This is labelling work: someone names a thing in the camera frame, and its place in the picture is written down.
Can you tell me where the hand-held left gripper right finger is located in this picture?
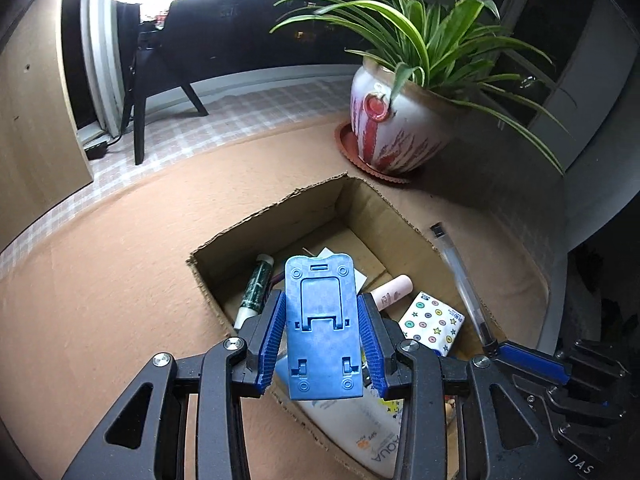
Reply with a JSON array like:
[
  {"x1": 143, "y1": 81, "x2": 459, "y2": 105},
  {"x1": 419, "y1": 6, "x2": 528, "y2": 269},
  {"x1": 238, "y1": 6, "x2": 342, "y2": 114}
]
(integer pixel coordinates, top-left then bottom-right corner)
[{"x1": 357, "y1": 292, "x2": 572, "y2": 480}]

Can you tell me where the pink checked cloth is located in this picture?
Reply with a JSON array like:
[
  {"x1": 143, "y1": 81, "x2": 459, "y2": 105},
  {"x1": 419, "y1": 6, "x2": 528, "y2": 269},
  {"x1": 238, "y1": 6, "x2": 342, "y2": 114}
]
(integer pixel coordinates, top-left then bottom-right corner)
[{"x1": 0, "y1": 74, "x2": 362, "y2": 282}]

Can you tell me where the star print tissue pack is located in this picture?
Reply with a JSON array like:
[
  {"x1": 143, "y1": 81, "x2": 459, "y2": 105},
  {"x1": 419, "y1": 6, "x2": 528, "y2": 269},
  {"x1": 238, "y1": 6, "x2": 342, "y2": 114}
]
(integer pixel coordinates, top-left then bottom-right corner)
[{"x1": 397, "y1": 290, "x2": 466, "y2": 359}]

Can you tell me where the green lip balm tube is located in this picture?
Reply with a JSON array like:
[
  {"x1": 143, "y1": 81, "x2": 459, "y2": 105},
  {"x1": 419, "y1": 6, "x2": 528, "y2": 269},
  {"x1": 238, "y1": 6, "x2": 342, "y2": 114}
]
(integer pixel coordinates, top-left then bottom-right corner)
[{"x1": 233, "y1": 253, "x2": 275, "y2": 331}]

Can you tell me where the large light wooden board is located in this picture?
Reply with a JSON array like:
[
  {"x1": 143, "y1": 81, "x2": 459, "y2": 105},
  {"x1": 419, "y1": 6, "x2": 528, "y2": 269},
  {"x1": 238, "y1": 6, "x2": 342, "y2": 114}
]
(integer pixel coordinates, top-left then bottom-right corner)
[{"x1": 0, "y1": 0, "x2": 96, "y2": 252}]

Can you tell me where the white lotion bottle blue cap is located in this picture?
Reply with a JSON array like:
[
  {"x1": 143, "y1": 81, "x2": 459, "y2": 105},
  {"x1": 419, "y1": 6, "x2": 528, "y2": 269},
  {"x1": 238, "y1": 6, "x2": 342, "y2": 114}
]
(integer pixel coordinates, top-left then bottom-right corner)
[{"x1": 272, "y1": 350, "x2": 407, "y2": 479}]

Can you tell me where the clear black pen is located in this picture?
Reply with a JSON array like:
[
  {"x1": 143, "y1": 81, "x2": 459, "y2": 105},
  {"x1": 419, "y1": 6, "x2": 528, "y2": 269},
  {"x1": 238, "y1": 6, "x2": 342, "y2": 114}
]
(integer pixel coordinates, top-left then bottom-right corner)
[{"x1": 429, "y1": 222, "x2": 499, "y2": 357}]

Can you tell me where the tan fleece blanket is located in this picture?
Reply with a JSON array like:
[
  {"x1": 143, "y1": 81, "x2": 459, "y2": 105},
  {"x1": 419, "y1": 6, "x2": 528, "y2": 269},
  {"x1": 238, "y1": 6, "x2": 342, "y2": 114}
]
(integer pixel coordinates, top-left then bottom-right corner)
[{"x1": 0, "y1": 109, "x2": 552, "y2": 480}]

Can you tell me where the red plant saucer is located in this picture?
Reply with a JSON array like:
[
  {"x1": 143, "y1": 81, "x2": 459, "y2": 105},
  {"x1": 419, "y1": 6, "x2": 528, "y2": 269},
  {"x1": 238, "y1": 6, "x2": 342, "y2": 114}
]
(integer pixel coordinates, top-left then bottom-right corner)
[{"x1": 333, "y1": 120, "x2": 417, "y2": 185}]

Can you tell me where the red and white flower pot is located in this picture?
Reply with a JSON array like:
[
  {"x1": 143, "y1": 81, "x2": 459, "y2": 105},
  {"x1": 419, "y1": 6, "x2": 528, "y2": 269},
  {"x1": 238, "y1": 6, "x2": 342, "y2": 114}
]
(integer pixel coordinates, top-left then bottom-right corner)
[{"x1": 349, "y1": 56, "x2": 464, "y2": 174}]

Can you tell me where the cardboard box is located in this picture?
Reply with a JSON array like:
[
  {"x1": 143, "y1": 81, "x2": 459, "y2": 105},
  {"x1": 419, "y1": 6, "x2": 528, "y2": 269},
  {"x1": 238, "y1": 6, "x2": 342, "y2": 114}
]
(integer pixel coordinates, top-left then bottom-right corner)
[{"x1": 187, "y1": 172, "x2": 507, "y2": 480}]

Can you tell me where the pink cosmetic tube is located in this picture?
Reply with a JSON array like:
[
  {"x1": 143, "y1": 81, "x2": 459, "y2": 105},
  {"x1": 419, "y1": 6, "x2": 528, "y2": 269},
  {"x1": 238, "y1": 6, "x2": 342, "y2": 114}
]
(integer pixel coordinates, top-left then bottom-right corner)
[{"x1": 367, "y1": 274, "x2": 414, "y2": 314}]

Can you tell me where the green spider plant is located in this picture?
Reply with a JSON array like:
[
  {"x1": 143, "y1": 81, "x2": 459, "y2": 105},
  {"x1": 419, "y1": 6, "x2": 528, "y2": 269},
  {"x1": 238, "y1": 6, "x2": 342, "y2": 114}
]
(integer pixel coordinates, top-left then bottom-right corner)
[{"x1": 269, "y1": 0, "x2": 577, "y2": 177}]

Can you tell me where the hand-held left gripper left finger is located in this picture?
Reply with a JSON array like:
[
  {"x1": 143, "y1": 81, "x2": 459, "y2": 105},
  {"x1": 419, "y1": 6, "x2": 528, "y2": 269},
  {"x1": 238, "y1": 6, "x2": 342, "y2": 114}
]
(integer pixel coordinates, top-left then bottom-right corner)
[{"x1": 60, "y1": 290, "x2": 288, "y2": 480}]

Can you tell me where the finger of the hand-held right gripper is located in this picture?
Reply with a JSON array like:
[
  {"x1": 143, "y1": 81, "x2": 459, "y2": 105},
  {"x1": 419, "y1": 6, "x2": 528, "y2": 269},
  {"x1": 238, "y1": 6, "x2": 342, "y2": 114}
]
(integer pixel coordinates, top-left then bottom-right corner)
[
  {"x1": 485, "y1": 340, "x2": 573, "y2": 386},
  {"x1": 501, "y1": 360, "x2": 562, "y2": 403}
]

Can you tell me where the blue phone stand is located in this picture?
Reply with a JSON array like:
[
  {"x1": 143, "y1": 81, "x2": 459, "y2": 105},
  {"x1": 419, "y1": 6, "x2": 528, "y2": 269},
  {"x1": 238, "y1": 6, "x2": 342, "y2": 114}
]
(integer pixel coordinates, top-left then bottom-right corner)
[{"x1": 283, "y1": 252, "x2": 366, "y2": 401}]

